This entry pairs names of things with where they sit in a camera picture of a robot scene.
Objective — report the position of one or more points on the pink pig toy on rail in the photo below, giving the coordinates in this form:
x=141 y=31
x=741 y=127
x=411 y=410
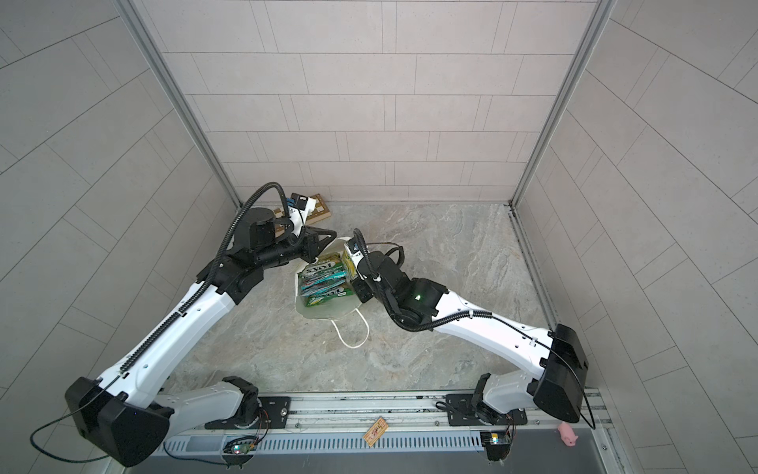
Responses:
x=567 y=434

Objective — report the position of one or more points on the wooden chessboard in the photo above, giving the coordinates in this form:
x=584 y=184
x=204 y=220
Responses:
x=316 y=210

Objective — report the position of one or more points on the right circuit board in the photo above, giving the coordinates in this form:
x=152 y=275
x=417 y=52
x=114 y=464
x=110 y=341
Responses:
x=497 y=445

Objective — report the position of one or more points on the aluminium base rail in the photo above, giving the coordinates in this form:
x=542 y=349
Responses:
x=404 y=411

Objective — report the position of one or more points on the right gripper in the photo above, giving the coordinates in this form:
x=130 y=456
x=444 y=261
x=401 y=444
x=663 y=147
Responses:
x=358 y=284

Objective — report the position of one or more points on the white paper bag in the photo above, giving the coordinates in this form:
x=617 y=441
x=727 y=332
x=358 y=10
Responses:
x=336 y=309

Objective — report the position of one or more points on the green snack packs in bag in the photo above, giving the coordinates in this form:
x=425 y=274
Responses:
x=324 y=280

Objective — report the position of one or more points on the circuit board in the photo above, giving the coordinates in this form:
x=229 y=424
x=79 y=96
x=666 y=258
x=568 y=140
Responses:
x=239 y=451
x=497 y=445

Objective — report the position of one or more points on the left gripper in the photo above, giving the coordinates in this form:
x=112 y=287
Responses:
x=307 y=235

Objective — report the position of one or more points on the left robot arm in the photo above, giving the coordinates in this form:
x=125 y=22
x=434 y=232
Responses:
x=123 y=413

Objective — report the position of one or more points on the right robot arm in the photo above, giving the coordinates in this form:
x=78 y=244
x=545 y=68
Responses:
x=550 y=365

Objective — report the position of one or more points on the wooden mousetrap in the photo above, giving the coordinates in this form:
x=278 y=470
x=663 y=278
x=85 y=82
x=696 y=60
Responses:
x=375 y=432

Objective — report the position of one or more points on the left circuit board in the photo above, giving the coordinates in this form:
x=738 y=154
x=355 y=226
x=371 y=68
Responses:
x=239 y=451

